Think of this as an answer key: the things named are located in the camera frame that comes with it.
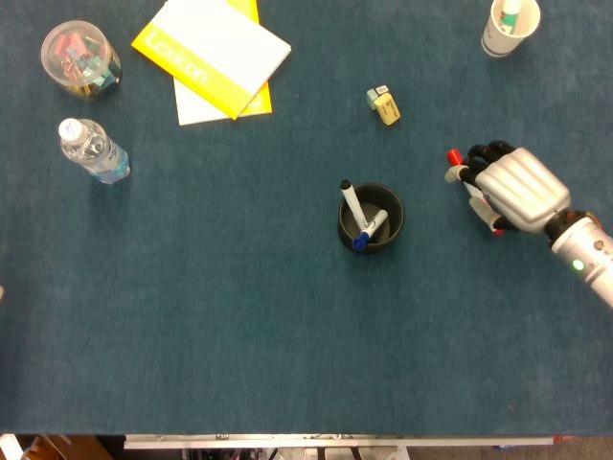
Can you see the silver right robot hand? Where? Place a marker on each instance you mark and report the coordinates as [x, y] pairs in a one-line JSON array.
[[522, 187]]

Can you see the red capped white marker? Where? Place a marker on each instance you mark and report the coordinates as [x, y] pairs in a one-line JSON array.
[[455, 156]]

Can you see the blue capped white marker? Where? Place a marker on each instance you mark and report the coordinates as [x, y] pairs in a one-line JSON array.
[[369, 232]]

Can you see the black capped white marker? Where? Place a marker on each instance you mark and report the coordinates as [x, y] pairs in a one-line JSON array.
[[352, 201]]

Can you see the black mesh pen cup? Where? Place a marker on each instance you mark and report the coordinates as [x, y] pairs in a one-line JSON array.
[[390, 220]]

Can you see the white paper cup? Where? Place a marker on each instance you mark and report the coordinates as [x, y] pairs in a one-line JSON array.
[[498, 40]]

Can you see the yellow eraser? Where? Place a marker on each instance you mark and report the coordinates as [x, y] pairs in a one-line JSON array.
[[388, 110]]

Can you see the brown box under table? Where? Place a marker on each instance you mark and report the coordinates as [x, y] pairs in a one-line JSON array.
[[67, 448]]

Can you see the clear plastic water bottle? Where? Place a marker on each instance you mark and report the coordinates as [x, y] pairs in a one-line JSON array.
[[93, 151]]

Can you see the white green glue stick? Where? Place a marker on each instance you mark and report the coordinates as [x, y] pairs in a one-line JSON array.
[[510, 14]]

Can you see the small green eraser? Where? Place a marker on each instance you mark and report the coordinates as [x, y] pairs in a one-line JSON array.
[[372, 97]]

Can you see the blue felt table cover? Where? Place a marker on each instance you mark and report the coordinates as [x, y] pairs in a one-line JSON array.
[[215, 311]]

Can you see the clear jar of binder clips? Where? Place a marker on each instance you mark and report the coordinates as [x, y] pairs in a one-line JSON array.
[[79, 60]]

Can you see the yellow white Lexicon notebook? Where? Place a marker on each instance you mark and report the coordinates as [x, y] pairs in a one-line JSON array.
[[215, 48]]

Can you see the metal table frame edge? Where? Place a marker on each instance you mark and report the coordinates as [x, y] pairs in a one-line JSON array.
[[335, 442]]

